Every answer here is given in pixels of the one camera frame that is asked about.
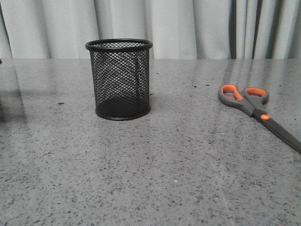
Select grey and orange scissors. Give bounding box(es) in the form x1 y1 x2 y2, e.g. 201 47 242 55
218 84 301 153

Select black mesh pen holder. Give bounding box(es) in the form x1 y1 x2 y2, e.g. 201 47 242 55
85 39 153 121

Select grey pleated curtain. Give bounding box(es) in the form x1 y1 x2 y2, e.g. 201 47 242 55
0 0 301 59

